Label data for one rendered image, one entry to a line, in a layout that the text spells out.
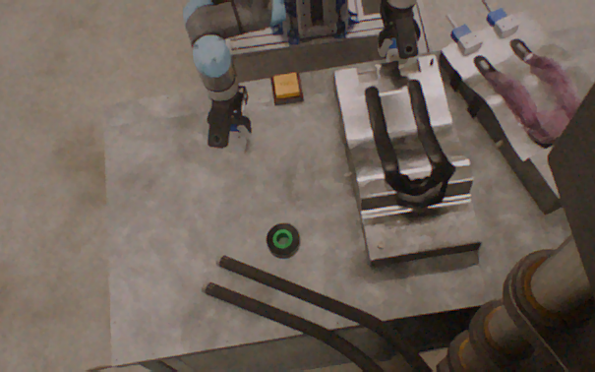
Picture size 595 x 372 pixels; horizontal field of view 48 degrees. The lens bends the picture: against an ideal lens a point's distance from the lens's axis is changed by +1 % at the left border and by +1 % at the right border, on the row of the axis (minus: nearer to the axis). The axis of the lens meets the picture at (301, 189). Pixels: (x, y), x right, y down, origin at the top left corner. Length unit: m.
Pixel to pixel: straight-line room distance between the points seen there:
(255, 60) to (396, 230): 1.22
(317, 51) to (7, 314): 1.49
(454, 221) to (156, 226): 0.73
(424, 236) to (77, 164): 1.63
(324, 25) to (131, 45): 0.94
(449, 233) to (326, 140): 0.41
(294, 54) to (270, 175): 0.97
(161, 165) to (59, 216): 1.03
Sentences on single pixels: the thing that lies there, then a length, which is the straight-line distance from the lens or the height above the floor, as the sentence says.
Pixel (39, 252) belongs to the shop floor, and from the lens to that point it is 2.70.
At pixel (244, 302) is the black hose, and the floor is 0.85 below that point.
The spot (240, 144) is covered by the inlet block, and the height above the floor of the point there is 0.85.
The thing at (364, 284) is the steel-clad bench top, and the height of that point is 0.80.
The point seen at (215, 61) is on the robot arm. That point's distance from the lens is 1.39.
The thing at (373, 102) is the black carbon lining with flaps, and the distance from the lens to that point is 1.68.
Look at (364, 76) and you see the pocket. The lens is 1.74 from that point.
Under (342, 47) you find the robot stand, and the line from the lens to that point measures 2.59.
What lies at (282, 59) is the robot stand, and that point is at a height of 0.21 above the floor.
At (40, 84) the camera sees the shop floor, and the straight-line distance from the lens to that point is 3.04.
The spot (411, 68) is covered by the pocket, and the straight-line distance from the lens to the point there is 1.76.
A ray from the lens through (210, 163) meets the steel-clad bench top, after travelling 1.72.
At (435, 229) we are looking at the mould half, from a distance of 1.57.
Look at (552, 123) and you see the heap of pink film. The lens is 1.70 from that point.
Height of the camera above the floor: 2.33
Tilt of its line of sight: 67 degrees down
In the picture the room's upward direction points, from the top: 9 degrees counter-clockwise
